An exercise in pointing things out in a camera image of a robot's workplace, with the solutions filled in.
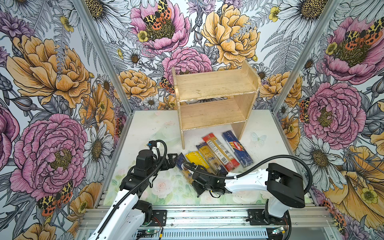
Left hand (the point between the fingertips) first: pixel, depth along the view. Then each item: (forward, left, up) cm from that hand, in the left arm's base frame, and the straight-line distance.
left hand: (170, 161), depth 79 cm
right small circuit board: (-30, -51, -14) cm, 60 cm away
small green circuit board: (-29, +10, -15) cm, 34 cm away
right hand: (-9, -14, -13) cm, 21 cm away
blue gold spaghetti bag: (+1, -26, -11) cm, 28 cm away
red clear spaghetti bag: (+4, -34, -12) cm, 36 cm away
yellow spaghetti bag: (+9, -13, -12) cm, 20 cm away
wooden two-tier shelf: (+55, -31, -6) cm, 63 cm away
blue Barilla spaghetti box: (+8, -41, -10) cm, 43 cm away
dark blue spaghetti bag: (+5, -4, -9) cm, 11 cm away
